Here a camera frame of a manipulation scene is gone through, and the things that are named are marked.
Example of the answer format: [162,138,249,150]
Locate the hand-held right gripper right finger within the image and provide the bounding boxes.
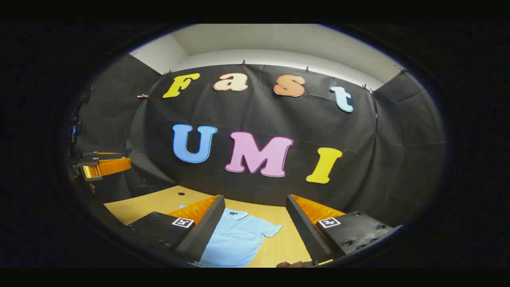
[285,194,404,267]

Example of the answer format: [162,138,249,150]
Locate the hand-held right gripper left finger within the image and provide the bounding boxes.
[127,195,226,263]

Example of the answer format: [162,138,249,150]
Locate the light blue T-shirt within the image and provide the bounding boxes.
[178,205,283,268]

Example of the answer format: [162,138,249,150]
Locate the black backdrop cloth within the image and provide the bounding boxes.
[70,54,447,228]

